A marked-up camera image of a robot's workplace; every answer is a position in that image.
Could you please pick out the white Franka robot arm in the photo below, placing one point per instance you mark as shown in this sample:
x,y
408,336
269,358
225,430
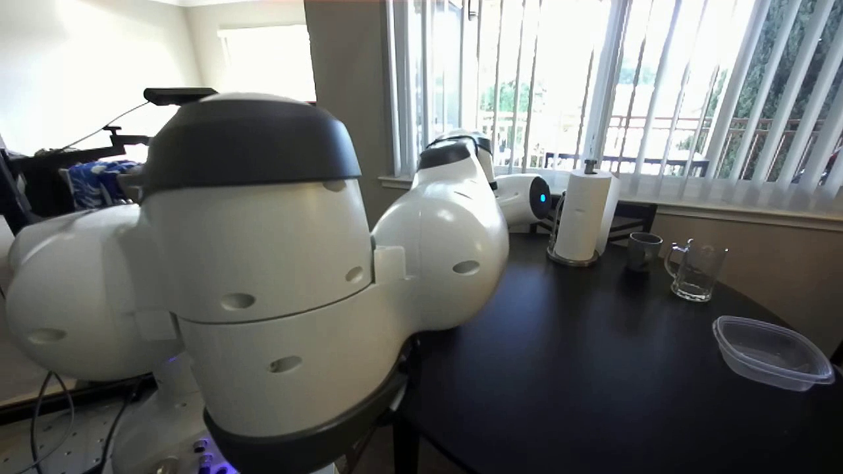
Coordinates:
x,y
265,265

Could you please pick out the white paper towel roll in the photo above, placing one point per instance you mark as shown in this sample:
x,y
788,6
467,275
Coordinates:
x,y
584,213

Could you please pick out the dark cup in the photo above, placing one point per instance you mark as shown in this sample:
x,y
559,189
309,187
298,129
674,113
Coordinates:
x,y
644,253

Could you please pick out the round black table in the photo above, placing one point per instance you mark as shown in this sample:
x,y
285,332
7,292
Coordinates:
x,y
615,386

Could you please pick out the clear glass mug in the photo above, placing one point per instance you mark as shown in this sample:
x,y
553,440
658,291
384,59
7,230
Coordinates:
x,y
700,271

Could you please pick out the white vertical blinds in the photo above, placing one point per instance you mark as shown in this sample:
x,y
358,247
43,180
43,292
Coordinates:
x,y
667,88

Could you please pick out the empty clear plastic container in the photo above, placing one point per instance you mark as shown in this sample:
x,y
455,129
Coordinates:
x,y
771,354

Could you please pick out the robot mounting bench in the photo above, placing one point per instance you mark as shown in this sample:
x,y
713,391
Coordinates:
x,y
80,437

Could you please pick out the black stereo camera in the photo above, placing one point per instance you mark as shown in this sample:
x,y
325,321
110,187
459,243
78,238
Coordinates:
x,y
180,92

